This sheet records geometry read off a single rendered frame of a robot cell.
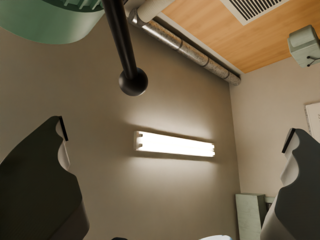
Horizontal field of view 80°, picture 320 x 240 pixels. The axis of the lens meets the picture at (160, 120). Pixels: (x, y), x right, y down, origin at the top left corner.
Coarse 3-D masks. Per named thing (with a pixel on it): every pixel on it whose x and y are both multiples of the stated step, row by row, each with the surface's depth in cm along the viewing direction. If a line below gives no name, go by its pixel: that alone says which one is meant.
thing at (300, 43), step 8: (296, 32) 178; (304, 32) 173; (312, 32) 170; (288, 40) 194; (296, 40) 178; (304, 40) 176; (312, 40) 179; (296, 48) 188; (304, 48) 183; (312, 48) 183; (296, 56) 196; (304, 56) 197; (312, 56) 197; (304, 64) 213; (312, 64) 213
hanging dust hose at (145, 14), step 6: (150, 0) 172; (156, 0) 169; (162, 0) 167; (168, 0) 166; (174, 0) 169; (144, 6) 178; (150, 6) 174; (156, 6) 173; (162, 6) 172; (138, 12) 186; (144, 12) 181; (150, 12) 180; (156, 12) 178; (144, 18) 185; (150, 18) 186
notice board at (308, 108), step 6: (312, 102) 246; (318, 102) 242; (306, 108) 250; (312, 108) 245; (318, 108) 241; (306, 114) 249; (312, 114) 244; (318, 114) 240; (312, 120) 243; (318, 120) 238; (312, 126) 242; (318, 126) 237; (312, 132) 241; (318, 132) 236; (318, 138) 235
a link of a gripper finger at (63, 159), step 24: (48, 120) 10; (24, 144) 8; (48, 144) 9; (0, 168) 7; (24, 168) 7; (48, 168) 7; (0, 192) 6; (24, 192) 6; (48, 192) 6; (72, 192) 6; (0, 216) 6; (24, 216) 6; (48, 216) 6; (72, 216) 6
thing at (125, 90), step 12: (108, 0) 12; (120, 0) 13; (108, 12) 13; (120, 12) 13; (120, 24) 14; (120, 36) 15; (120, 48) 16; (132, 48) 18; (120, 60) 19; (132, 60) 18; (132, 72) 20; (144, 72) 22; (120, 84) 22; (132, 84) 21; (144, 84) 22
